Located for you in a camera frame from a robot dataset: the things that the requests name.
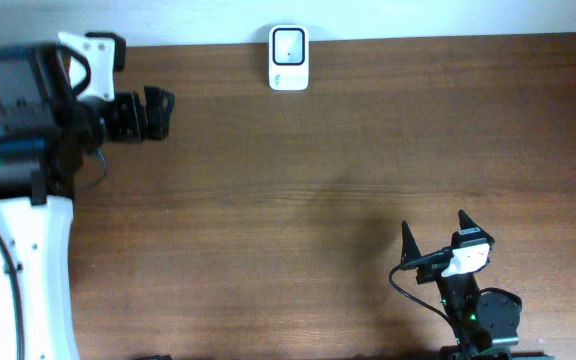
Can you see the white barcode scanner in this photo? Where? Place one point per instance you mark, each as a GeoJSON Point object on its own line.
{"type": "Point", "coordinates": [288, 58]}

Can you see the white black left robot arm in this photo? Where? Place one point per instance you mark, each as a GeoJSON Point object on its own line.
{"type": "Point", "coordinates": [52, 116]}

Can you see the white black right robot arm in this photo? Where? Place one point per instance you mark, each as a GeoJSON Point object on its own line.
{"type": "Point", "coordinates": [484, 321]}

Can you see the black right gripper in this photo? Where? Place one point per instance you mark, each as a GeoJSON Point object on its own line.
{"type": "Point", "coordinates": [410, 249]}

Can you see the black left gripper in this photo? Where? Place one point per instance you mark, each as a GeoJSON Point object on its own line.
{"type": "Point", "coordinates": [158, 120]}

